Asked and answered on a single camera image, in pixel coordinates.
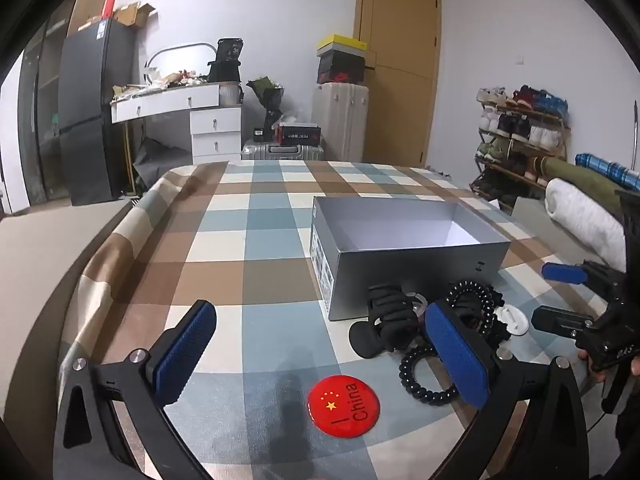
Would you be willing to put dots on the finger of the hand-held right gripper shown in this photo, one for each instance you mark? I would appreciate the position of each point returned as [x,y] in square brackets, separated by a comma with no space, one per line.
[557,321]
[565,273]

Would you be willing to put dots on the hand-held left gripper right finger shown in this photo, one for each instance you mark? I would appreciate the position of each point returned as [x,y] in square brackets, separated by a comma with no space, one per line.
[457,355]

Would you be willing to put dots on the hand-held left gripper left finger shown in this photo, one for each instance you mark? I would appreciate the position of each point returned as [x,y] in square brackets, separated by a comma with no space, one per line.
[185,355]

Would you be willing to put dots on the black claw hair clip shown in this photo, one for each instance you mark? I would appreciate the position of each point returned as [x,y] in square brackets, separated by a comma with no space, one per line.
[385,322]

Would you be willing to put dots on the grey cardboard box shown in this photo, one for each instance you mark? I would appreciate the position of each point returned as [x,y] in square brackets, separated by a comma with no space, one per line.
[400,270]

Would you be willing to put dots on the person's right hand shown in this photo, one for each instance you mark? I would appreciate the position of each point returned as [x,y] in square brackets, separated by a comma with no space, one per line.
[586,357]

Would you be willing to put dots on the white rolled blanket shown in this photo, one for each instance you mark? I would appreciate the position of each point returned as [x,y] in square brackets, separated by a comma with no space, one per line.
[585,220]

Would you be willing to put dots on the green rolled mat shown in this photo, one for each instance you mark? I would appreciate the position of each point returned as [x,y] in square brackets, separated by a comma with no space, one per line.
[580,177]

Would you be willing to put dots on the blue rolled mat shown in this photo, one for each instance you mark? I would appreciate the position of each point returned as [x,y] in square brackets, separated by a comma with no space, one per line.
[607,170]

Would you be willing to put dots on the red round badge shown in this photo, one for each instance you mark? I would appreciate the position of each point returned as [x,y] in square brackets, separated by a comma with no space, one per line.
[344,405]

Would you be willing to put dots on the plaid tablecloth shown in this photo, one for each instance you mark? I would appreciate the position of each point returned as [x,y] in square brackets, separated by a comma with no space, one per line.
[240,240]

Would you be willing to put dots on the shoe rack with shoes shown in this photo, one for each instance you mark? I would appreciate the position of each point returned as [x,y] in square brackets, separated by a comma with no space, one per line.
[520,130]

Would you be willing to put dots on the white drawer cabinet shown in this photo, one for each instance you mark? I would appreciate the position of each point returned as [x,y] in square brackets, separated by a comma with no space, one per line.
[216,135]

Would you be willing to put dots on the silver suitcase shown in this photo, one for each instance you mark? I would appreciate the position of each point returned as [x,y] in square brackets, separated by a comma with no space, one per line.
[282,152]

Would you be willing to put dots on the small black box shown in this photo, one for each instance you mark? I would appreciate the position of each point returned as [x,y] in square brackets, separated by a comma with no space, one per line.
[261,135]

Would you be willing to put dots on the red and black box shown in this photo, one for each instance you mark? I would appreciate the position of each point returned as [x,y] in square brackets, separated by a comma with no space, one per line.
[297,135]

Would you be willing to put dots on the white vanity desk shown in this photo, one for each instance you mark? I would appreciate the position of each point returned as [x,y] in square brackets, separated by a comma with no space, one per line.
[165,101]

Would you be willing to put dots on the white suitcase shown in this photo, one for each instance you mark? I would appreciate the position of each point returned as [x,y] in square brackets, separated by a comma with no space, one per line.
[340,125]

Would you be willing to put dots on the dark grey fridge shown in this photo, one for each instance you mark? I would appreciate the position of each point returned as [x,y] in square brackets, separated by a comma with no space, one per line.
[90,110]

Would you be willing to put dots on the white ribbed bin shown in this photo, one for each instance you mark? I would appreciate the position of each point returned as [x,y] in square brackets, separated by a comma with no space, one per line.
[230,94]

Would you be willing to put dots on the wooden door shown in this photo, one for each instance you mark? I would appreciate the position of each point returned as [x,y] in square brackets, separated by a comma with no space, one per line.
[400,60]

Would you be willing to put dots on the dark wrapped bouquet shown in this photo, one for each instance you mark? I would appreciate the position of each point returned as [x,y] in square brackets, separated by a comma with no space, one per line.
[267,92]

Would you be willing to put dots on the glass door cabinet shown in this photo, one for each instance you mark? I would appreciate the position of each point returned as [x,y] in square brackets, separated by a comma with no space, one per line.
[40,110]

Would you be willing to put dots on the black bag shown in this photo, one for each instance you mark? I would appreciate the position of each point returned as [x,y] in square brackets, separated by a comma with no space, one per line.
[225,60]

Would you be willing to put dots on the oval mirror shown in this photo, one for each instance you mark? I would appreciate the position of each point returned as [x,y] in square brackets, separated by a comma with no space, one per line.
[165,57]

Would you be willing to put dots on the yellow shoebox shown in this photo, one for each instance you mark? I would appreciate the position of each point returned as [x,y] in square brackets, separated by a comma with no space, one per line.
[342,44]

